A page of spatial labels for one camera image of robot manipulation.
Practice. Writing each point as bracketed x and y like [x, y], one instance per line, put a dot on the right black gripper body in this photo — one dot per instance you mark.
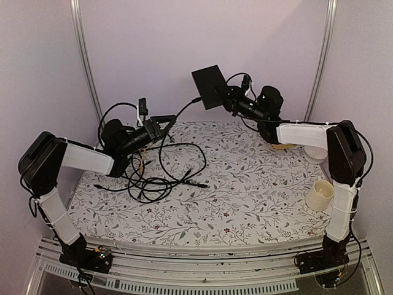
[237, 103]

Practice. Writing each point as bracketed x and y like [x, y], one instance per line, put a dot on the left aluminium frame post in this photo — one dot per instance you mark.
[76, 15]

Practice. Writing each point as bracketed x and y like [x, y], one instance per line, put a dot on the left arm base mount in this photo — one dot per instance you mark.
[78, 255]

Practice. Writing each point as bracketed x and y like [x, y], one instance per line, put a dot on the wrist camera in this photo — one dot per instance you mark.
[141, 111]
[246, 84]

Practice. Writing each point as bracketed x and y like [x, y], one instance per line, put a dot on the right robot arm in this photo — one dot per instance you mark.
[345, 152]

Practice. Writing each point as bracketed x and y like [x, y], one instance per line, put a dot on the white ceramic bowl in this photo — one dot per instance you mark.
[315, 155]

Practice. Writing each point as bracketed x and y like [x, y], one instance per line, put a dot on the aluminium frame post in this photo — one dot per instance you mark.
[323, 56]
[76, 15]

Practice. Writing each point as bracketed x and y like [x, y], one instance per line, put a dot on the floral table mat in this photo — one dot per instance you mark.
[220, 184]

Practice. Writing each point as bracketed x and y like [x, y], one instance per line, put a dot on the woven bamboo tray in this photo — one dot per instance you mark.
[278, 147]

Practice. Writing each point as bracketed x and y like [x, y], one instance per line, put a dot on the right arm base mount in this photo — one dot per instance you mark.
[319, 261]

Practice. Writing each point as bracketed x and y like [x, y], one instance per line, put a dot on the front aluminium rail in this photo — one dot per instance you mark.
[252, 269]

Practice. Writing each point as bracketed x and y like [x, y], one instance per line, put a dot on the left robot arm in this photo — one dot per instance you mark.
[41, 163]

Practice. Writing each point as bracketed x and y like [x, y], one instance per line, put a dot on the black network switch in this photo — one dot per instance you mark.
[210, 83]

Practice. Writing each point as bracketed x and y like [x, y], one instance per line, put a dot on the black ethernet cable pulled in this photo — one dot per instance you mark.
[117, 137]

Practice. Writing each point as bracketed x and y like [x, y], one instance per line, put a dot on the cream ribbed cup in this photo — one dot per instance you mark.
[320, 195]

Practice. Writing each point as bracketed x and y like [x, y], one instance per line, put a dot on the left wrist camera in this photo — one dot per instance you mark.
[141, 111]

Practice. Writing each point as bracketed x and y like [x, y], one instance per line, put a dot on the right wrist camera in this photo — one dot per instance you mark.
[246, 84]

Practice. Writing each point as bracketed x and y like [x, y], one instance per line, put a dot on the right aluminium frame post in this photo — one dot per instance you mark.
[323, 56]

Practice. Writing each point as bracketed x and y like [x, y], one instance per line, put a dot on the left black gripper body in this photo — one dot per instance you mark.
[151, 129]

